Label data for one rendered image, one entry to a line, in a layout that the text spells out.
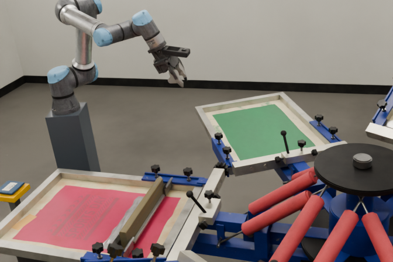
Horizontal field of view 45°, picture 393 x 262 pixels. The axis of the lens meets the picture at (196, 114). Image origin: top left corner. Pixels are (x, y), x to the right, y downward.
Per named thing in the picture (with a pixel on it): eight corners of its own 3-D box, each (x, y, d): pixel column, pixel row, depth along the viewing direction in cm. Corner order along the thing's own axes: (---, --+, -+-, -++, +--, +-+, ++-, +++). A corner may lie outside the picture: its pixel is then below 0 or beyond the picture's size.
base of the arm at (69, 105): (57, 104, 262) (52, 88, 258) (83, 103, 261) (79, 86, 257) (48, 116, 248) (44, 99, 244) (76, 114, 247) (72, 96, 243)
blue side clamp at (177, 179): (142, 189, 224) (140, 177, 221) (147, 183, 228) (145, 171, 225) (203, 196, 214) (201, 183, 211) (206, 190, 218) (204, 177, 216)
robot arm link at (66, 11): (41, -3, 218) (101, 28, 188) (63, -7, 224) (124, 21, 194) (45, 21, 224) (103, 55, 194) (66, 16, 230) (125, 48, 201)
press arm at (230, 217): (201, 228, 185) (200, 218, 183) (206, 219, 190) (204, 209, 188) (244, 234, 180) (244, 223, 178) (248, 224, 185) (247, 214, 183)
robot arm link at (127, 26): (109, 25, 203) (123, 21, 195) (130, 19, 210) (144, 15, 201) (115, 42, 205) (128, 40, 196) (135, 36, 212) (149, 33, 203)
